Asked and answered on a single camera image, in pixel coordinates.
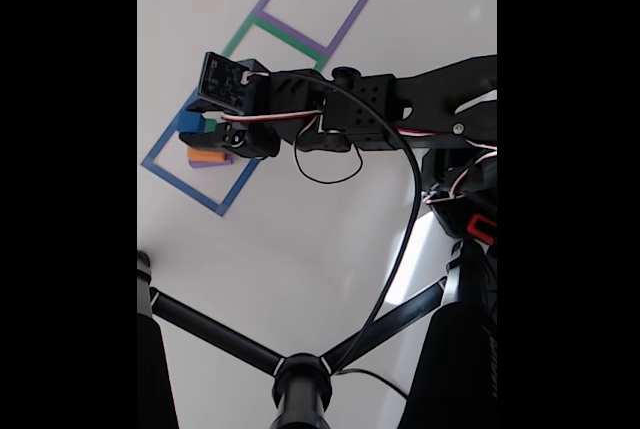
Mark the small blue cube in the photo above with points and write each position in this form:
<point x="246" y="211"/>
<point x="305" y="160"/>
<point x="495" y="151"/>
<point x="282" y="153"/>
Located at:
<point x="192" y="123"/>

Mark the green cube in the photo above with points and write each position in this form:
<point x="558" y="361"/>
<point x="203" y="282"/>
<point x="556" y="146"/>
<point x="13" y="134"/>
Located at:
<point x="210" y="125"/>

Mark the large purple cube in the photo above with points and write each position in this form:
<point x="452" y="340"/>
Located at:
<point x="212" y="164"/>

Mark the orange cube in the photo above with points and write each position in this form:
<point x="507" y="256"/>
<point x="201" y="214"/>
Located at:
<point x="205" y="154"/>

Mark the blue tape square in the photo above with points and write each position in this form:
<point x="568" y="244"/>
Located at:
<point x="170" y="179"/>

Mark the green tape square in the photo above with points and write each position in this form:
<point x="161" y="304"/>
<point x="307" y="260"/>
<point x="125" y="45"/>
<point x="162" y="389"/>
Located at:
<point x="240" y="36"/>

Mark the purple tape square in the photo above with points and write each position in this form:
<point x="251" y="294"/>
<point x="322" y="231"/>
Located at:
<point x="346" y="19"/>

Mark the red clamp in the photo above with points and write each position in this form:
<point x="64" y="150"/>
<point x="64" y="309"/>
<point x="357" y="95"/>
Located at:
<point x="482" y="229"/>

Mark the black tripod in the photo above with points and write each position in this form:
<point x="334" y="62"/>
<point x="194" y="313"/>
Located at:
<point x="300" y="379"/>

